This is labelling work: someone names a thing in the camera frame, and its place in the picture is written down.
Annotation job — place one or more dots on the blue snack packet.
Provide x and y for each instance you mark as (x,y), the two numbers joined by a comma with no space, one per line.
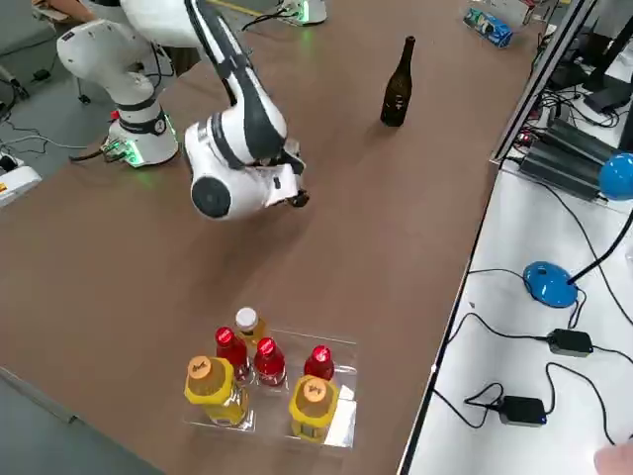
(489,27)

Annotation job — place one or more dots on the red drink bottle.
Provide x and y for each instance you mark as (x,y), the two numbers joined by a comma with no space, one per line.
(230,351)
(319,363)
(269,363)

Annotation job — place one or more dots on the yellow-capped yellow drink bottle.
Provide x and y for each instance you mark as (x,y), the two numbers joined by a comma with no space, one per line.
(210,383)
(312,403)

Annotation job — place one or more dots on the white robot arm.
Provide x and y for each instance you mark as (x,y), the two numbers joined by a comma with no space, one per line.
(311,10)
(212,143)

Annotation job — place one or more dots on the black monitor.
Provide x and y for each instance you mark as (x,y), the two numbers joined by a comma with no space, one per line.
(610,74)

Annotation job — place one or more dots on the aluminium frame post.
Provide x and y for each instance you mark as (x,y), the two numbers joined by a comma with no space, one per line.
(539,81)

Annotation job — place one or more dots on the white-capped yellow drink bottle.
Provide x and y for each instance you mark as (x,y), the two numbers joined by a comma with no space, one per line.
(249,329)

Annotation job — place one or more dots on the white desk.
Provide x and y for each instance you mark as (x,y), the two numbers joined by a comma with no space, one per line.
(519,346)

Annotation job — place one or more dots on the blue desk lamp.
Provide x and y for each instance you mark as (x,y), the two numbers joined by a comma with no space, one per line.
(549,287)

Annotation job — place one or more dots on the black power adapter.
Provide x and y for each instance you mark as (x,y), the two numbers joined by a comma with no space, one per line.
(571,342)
(521,410)

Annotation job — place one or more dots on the dark ribbed metal box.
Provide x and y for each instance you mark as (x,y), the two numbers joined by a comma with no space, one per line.
(564,158)

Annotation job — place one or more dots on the clear acrylic snack rack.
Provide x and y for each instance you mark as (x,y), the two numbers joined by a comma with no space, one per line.
(516,22)

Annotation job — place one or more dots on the white control box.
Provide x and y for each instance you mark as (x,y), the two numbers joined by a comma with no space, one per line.
(17,185)

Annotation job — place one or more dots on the dark glass bottle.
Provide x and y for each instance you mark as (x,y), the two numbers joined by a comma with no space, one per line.
(395,94)

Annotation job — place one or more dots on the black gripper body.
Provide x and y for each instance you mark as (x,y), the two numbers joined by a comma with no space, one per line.
(299,199)

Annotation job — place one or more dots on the clear acrylic bottle shelf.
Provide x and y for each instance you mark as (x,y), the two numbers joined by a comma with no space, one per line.
(341,415)

